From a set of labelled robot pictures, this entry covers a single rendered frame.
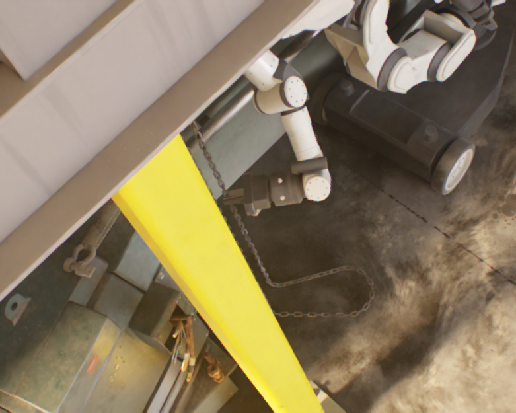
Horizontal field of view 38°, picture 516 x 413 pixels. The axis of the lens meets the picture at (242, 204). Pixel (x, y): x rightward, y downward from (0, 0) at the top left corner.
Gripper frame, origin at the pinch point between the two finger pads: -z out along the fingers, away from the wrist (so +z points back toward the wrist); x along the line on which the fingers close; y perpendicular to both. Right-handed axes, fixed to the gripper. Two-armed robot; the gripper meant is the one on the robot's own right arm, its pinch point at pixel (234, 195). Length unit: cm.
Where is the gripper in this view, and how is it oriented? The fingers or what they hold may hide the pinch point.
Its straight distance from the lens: 205.1
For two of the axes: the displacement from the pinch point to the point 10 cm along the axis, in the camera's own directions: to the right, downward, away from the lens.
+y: -2.1, -4.7, -8.6
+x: -0.5, -8.7, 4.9
